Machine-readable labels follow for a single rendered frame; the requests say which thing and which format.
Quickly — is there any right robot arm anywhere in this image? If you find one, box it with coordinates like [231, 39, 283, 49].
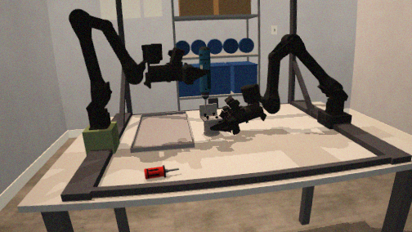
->
[69, 9, 185, 131]

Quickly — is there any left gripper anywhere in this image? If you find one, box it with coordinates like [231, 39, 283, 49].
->
[210, 106, 250, 135]

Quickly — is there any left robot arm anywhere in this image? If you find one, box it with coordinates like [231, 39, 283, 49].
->
[224, 34, 348, 121]

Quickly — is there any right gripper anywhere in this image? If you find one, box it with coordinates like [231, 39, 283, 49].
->
[163, 62, 209, 85]

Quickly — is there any red screwdriver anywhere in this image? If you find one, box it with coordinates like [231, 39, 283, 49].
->
[144, 165, 177, 179]

